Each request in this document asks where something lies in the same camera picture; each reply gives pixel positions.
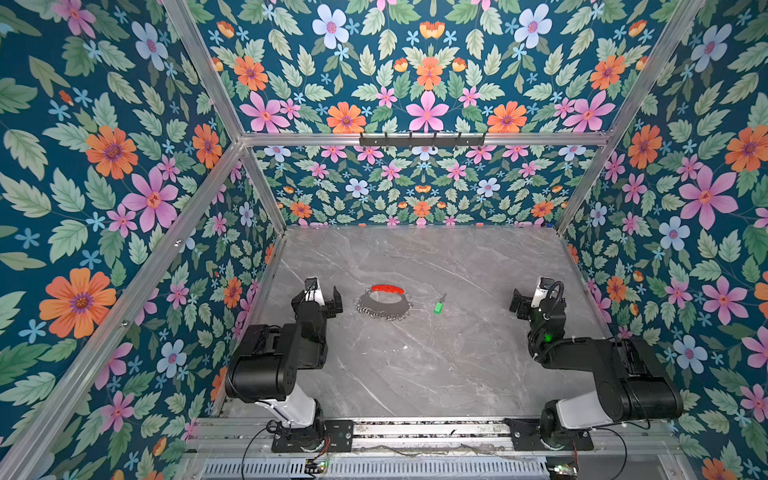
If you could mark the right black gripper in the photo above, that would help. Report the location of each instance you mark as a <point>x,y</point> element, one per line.
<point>525,305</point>

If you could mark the key with green cover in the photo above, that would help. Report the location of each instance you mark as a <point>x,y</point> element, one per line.
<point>439,305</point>

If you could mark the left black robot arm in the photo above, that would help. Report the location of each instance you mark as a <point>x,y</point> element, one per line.
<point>264,367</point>

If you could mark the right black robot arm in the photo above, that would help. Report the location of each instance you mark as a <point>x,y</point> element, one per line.
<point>630,384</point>

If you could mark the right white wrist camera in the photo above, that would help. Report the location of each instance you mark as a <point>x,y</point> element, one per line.
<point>541,291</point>

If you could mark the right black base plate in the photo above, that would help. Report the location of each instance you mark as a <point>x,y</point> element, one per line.
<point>529,434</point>

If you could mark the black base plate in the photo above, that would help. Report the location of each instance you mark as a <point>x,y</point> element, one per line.
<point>529,434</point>
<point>327,436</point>

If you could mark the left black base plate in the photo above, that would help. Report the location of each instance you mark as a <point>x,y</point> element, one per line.
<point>327,436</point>

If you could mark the black hook rail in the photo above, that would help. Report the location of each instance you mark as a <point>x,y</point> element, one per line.
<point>408,140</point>

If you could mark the white slotted cable duct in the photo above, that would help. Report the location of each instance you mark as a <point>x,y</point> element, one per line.
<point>377,468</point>

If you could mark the aluminium front rail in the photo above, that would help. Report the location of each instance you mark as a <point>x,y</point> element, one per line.
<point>445,435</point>

